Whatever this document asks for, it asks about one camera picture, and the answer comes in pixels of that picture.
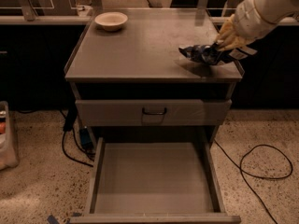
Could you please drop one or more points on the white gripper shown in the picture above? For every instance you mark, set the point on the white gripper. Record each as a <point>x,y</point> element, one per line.
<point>251,20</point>

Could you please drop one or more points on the blue chip bag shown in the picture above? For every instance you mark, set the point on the blue chip bag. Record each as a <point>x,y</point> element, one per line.
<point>208,54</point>

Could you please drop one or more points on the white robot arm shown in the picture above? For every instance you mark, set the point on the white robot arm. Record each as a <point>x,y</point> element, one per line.
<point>274,11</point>

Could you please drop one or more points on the grey drawer cabinet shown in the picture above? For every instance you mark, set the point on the grey drawer cabinet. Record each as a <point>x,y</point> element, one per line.
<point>142,62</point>

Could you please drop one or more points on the closed grey drawer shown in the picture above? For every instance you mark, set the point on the closed grey drawer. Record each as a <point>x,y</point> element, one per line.
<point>129,112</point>

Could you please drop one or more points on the open grey drawer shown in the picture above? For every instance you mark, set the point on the open grey drawer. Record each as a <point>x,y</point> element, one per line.
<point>154,183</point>

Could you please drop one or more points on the white bowl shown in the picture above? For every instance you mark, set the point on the white bowl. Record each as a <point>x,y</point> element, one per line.
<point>111,21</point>

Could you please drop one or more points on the blue power adapter box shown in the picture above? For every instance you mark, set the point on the blue power adapter box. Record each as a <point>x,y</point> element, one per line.
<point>85,138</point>

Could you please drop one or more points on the translucent plastic bin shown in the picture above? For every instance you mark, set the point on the translucent plastic bin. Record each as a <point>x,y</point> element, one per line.
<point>8,139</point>

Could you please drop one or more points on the blue tape on floor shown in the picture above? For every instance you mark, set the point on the blue tape on floor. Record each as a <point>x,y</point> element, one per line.
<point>53,220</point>

